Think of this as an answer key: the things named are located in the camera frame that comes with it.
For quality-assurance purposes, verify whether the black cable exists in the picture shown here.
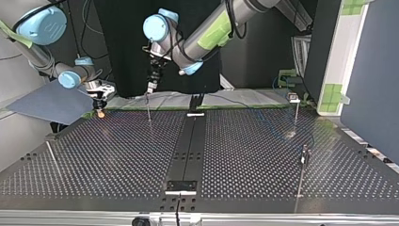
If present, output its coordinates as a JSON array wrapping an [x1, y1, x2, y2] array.
[[168, 0, 249, 64], [12, 0, 111, 79]]

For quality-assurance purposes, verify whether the metal post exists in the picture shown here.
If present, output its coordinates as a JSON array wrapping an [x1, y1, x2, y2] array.
[[175, 192, 183, 226], [145, 93, 152, 124], [294, 144, 311, 215], [45, 139, 64, 179]]

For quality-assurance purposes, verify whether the connector holder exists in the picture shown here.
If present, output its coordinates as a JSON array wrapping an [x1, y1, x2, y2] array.
[[287, 92, 302, 123]]

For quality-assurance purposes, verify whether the black panel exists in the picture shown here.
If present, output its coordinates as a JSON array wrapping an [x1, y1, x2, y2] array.
[[67, 0, 314, 98]]

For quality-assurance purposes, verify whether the green box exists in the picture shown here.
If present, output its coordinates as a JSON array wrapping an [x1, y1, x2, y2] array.
[[277, 69, 298, 88]]

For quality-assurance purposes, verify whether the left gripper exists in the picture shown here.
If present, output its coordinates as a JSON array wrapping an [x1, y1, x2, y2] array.
[[146, 59, 167, 95]]

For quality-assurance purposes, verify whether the grey board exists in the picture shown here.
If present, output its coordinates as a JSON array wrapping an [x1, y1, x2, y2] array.
[[6, 79, 95, 126]]

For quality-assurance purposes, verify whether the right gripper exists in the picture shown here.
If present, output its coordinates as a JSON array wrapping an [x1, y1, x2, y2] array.
[[93, 98, 108, 120]]

